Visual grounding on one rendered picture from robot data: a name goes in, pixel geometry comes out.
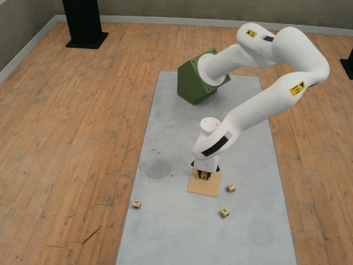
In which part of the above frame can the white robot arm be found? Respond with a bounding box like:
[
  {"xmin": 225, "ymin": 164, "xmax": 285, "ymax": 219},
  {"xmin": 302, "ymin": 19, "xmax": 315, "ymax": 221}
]
[{"xmin": 193, "ymin": 23, "xmax": 330, "ymax": 161}]

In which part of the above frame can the tan square mat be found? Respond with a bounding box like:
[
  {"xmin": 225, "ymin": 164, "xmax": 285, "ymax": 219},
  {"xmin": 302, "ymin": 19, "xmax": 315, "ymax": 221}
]
[{"xmin": 187, "ymin": 167, "xmax": 222, "ymax": 198}]

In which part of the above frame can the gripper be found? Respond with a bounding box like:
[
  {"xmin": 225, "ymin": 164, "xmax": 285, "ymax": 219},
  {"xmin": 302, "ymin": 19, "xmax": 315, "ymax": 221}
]
[{"xmin": 191, "ymin": 156, "xmax": 220, "ymax": 180}]

